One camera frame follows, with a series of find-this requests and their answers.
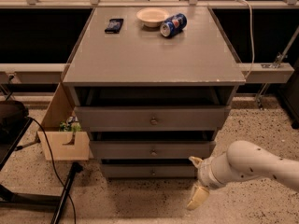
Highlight blue pepsi can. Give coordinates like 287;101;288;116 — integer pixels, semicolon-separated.
160;13;187;37

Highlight dark blue snack packet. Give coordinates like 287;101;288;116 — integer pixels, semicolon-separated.
105;19;123;34

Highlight white cable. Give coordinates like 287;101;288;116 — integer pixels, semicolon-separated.
235;0;256;79

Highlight black bag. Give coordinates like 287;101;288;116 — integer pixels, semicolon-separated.
0;100;29;128

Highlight black cable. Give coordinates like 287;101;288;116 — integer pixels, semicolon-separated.
27;116;78;224

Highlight grey top drawer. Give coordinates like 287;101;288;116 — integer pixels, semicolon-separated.
75;105;230;132

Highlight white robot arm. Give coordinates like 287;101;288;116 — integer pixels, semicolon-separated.
187;140;299;210

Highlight green snack bags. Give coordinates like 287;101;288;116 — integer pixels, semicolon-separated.
59;116;81;133

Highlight grey drawer cabinet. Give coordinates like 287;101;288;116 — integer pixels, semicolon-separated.
64;7;245;167

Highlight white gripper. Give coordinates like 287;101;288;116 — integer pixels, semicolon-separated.
187;156;224;210

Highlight grey bottom drawer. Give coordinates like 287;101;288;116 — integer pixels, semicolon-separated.
101;164;197;178

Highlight grey metal rail beam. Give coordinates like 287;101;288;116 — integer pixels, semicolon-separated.
0;63;294;84

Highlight black stand frame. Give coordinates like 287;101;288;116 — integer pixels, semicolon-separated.
0;117;84;224

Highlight white ceramic bowl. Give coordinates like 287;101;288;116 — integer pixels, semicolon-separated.
136;7;169;28

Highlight grey drawer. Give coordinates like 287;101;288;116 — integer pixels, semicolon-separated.
90;141;216;160
75;105;230;132
101;164;197;178

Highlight wooden box bin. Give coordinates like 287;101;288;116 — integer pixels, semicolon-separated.
37;84;90;161

